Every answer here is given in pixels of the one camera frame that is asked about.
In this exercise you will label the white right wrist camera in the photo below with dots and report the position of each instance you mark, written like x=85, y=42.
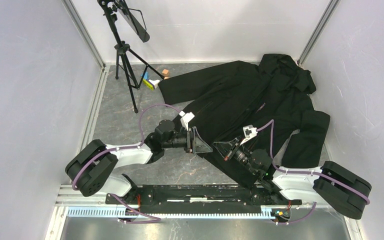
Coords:
x=249, y=133

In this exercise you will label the blue block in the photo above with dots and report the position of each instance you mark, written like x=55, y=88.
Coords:
x=145, y=76

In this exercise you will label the black panel on tripod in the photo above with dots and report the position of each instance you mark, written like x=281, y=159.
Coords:
x=139, y=27

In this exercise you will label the black jacket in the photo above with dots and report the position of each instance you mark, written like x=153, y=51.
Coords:
x=273, y=95

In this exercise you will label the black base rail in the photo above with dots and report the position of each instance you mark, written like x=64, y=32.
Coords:
x=203, y=199

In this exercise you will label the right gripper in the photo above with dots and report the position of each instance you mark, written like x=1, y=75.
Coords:
x=227, y=149

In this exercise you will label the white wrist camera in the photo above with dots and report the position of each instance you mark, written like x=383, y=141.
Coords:
x=249, y=133
x=185, y=118

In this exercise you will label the black tripod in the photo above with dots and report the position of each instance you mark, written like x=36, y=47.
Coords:
x=111, y=12

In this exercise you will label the orange cube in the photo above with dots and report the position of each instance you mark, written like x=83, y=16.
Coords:
x=165, y=73

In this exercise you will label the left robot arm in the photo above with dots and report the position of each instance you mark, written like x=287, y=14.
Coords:
x=91, y=169

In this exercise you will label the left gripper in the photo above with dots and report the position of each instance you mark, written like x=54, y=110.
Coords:
x=195, y=144

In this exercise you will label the yellow purple white toy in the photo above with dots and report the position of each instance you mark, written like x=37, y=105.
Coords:
x=151, y=84

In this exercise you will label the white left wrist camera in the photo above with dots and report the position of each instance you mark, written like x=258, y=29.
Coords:
x=185, y=118

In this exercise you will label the white toothed cable strip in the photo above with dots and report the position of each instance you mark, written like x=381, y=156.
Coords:
x=123, y=213

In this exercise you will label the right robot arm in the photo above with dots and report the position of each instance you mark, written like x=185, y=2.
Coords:
x=330, y=184

